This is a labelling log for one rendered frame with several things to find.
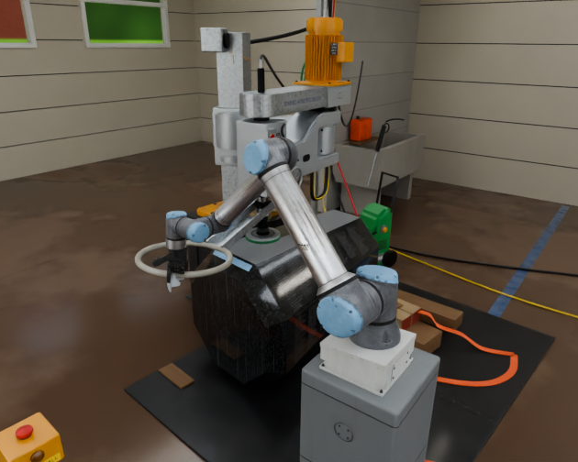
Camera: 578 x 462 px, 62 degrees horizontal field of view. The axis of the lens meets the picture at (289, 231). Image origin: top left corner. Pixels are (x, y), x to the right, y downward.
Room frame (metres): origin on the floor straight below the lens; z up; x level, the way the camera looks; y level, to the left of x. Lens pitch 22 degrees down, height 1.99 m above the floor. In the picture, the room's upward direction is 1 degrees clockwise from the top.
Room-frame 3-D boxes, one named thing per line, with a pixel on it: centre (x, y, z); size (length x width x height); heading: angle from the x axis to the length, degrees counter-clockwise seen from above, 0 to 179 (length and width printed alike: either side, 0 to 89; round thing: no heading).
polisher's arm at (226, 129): (3.45, 0.21, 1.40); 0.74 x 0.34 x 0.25; 69
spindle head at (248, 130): (2.82, 0.12, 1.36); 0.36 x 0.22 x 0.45; 145
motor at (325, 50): (3.29, -0.23, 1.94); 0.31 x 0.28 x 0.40; 55
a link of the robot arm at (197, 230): (1.94, 0.41, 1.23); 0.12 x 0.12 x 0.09; 50
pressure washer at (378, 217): (4.21, -0.80, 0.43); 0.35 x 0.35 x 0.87; 33
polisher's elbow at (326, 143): (3.29, -0.21, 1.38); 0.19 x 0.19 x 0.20
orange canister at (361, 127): (6.06, -0.92, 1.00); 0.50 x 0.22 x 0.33; 143
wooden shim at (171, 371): (2.47, 0.70, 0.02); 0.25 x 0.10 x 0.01; 47
